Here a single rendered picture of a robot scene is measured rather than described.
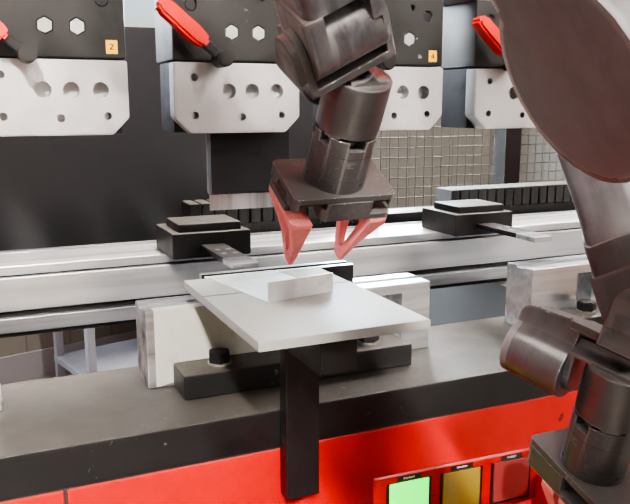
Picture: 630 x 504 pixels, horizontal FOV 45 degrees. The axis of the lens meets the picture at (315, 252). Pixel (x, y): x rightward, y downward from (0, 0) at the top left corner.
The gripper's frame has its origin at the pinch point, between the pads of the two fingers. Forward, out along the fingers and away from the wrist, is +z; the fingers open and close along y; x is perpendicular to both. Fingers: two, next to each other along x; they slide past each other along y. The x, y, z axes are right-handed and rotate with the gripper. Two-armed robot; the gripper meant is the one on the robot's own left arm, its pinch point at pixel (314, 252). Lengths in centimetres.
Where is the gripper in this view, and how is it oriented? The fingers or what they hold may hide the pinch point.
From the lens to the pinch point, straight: 76.2
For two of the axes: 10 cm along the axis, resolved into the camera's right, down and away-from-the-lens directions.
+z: -1.9, 7.6, 6.2
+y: -9.1, 0.9, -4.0
